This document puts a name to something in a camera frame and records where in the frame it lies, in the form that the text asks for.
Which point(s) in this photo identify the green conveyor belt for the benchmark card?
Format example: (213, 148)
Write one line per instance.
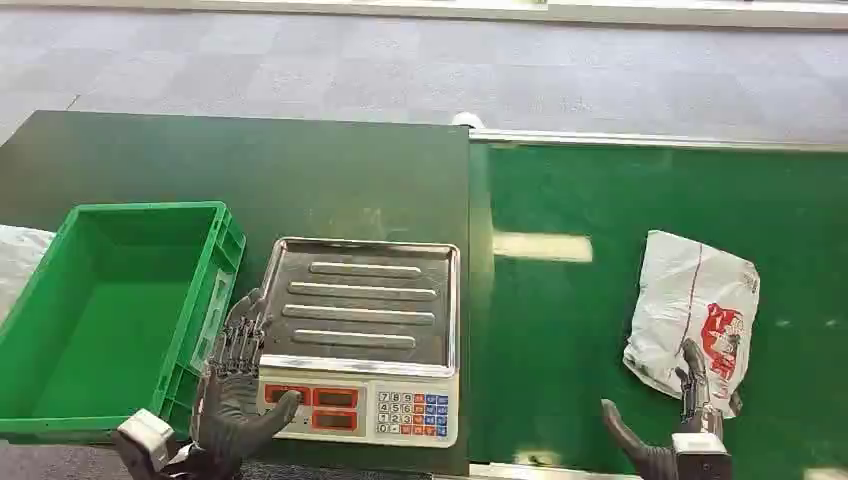
(563, 371)

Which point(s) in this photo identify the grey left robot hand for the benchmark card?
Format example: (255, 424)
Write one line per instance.
(228, 411)

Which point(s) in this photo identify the electronic scale with steel pan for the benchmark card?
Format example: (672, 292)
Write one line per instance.
(361, 311)

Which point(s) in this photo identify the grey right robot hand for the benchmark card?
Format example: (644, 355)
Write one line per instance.
(694, 391)

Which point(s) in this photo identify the green plastic crate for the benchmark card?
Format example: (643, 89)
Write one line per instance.
(99, 331)

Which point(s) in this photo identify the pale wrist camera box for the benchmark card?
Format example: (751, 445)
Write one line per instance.
(147, 434)
(701, 456)

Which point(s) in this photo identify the white parcel bag red print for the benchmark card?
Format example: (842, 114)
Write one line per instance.
(682, 298)

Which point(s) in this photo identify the silver conveyor side rail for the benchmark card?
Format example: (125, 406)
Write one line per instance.
(662, 140)

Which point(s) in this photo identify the white round conveyor end cap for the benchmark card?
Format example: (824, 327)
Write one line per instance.
(468, 120)

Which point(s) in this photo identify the plain white parcel bag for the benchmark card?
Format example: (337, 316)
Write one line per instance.
(20, 265)

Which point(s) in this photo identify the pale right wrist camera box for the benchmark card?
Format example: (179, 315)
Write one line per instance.
(701, 456)

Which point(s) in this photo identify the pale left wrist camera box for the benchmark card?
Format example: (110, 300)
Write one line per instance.
(147, 434)

